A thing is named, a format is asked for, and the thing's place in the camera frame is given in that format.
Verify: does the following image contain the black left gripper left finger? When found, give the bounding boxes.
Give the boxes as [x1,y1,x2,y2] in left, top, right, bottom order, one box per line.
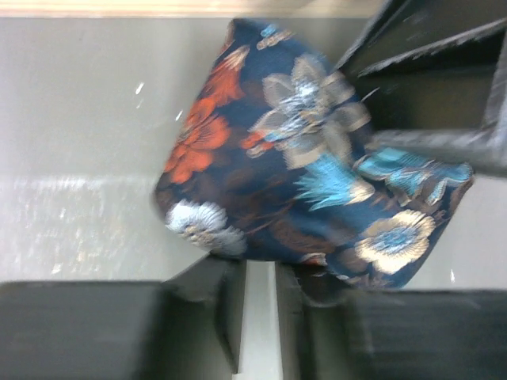
[162,256,246,374]

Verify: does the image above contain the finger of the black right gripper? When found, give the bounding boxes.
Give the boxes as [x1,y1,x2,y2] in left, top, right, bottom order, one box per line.
[344,1,436,59]
[337,19,506,177]

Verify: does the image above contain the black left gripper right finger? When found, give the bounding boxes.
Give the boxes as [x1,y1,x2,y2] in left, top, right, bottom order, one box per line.
[275,264,356,379]

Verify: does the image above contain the navy floral long tie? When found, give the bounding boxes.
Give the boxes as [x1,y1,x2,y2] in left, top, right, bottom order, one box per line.
[154,18,473,288]

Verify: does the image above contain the wooden grid organizer box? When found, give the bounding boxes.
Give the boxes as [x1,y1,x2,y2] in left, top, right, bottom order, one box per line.
[1,0,383,18]

